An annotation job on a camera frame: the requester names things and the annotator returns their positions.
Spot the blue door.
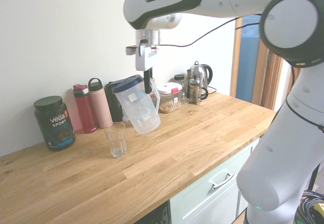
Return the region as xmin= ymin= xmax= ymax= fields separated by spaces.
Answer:
xmin=240 ymin=14 xmax=263 ymax=105

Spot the metal bar drawer handle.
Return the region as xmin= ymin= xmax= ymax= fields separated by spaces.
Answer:
xmin=209 ymin=172 xmax=235 ymax=190

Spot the black dishwasher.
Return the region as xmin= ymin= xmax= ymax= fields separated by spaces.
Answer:
xmin=129 ymin=200 xmax=172 ymax=224

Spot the red drinking bottle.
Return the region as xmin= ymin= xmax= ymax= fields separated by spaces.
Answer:
xmin=72 ymin=83 xmax=98 ymax=134

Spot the black camera cable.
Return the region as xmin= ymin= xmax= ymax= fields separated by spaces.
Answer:
xmin=138 ymin=12 xmax=263 ymax=48

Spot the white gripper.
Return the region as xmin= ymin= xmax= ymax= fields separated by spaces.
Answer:
xmin=135 ymin=44 xmax=159 ymax=95

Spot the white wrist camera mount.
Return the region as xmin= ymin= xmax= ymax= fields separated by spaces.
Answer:
xmin=125 ymin=45 xmax=158 ymax=56

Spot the black Vega protein tub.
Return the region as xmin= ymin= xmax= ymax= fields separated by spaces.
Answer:
xmin=33 ymin=96 xmax=76 ymax=152

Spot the coiled cable bundle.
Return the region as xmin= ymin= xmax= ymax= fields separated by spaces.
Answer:
xmin=297 ymin=190 xmax=324 ymax=224

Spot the steel electric kettle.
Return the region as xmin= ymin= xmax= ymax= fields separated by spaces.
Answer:
xmin=187 ymin=61 xmax=214 ymax=93

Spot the wooden door frame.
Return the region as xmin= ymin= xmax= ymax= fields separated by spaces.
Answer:
xmin=234 ymin=15 xmax=285 ymax=111

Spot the clear plastic water pitcher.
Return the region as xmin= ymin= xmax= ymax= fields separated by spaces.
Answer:
xmin=112 ymin=74 xmax=161 ymax=135

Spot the clear faceted drinking glass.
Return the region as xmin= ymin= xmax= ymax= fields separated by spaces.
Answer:
xmin=104 ymin=122 xmax=127 ymax=159

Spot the glass french press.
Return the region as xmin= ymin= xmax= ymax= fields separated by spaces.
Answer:
xmin=186 ymin=69 xmax=210 ymax=105

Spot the pink drinking bottle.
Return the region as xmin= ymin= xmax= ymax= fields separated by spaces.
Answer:
xmin=88 ymin=78 xmax=113 ymax=129

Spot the pale base cabinet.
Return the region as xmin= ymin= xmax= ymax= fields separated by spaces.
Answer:
xmin=169 ymin=137 xmax=261 ymax=224

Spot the clear nut storage container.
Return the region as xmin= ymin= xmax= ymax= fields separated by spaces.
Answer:
xmin=155 ymin=82 xmax=183 ymax=114

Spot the clear glass mug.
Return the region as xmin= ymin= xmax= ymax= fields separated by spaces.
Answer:
xmin=176 ymin=79 xmax=189 ymax=105

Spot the black insulated jug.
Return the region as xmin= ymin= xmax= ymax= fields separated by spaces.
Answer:
xmin=104 ymin=81 xmax=124 ymax=123

